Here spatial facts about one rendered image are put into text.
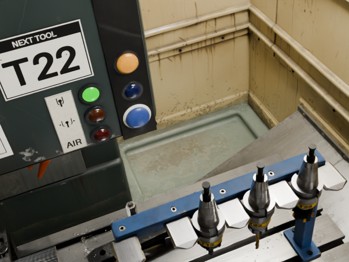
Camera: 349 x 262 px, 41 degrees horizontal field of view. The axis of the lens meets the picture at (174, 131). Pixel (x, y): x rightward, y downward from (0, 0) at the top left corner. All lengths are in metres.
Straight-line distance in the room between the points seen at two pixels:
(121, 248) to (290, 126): 0.96
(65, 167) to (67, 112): 0.94
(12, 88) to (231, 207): 0.56
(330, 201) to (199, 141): 0.70
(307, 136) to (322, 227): 0.43
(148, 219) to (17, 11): 0.56
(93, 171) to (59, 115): 1.01
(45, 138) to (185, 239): 0.43
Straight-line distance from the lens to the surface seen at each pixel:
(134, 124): 0.58
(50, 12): 0.49
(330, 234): 1.33
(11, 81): 0.52
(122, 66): 0.53
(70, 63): 0.52
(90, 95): 0.54
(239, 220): 0.94
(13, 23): 0.49
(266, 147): 1.70
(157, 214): 0.95
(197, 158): 1.94
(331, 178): 1.03
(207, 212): 0.89
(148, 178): 1.89
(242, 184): 0.98
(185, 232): 0.93
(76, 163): 1.49
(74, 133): 0.58
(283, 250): 1.29
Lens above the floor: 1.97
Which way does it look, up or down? 42 degrees down
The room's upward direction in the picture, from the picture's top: 7 degrees counter-clockwise
